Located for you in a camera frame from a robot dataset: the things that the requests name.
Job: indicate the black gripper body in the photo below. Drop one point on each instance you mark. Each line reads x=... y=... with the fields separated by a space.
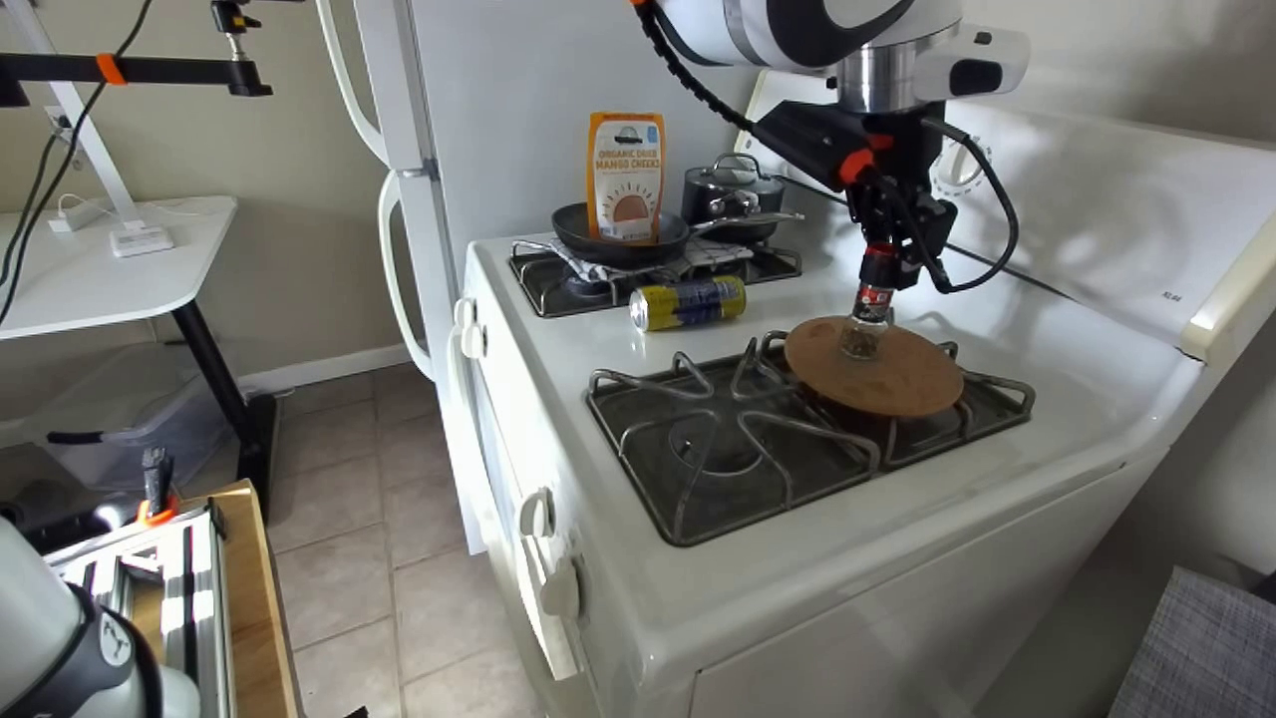
x=902 y=187

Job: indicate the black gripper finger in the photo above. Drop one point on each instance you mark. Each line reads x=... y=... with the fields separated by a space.
x=935 y=261
x=876 y=283

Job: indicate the grey white robot base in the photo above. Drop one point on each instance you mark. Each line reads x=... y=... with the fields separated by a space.
x=54 y=642

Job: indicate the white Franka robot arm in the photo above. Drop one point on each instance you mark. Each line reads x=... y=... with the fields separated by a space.
x=797 y=26

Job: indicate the round wooden chopping board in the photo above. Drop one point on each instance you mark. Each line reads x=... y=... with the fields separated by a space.
x=878 y=372

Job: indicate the white stove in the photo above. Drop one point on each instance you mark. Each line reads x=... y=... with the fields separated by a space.
x=931 y=532

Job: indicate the silver and black kettle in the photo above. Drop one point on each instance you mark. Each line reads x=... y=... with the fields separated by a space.
x=731 y=193

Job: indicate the yellow and blue can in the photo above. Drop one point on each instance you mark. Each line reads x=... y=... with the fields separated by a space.
x=692 y=306

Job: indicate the large black burner grate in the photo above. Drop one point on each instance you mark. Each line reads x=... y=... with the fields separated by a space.
x=717 y=463

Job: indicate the black frying pan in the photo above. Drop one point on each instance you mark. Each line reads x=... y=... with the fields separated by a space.
x=623 y=245

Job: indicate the orange food box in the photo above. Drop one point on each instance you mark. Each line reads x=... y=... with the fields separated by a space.
x=626 y=172

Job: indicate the small black burner grate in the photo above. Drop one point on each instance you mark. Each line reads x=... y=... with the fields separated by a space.
x=561 y=287

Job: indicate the grey checked mat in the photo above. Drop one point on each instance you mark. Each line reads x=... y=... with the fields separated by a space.
x=1199 y=651

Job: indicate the black boom with orange tape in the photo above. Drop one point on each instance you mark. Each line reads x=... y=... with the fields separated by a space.
x=162 y=74

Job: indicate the clear plastic storage bin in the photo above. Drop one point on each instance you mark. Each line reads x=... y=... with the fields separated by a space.
x=121 y=426

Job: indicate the white side table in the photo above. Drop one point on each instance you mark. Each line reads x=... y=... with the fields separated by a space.
x=82 y=273

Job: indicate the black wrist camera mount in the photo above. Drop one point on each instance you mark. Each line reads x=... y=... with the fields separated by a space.
x=809 y=140

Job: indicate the white camera stand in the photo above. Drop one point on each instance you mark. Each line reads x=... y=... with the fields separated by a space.
x=93 y=160

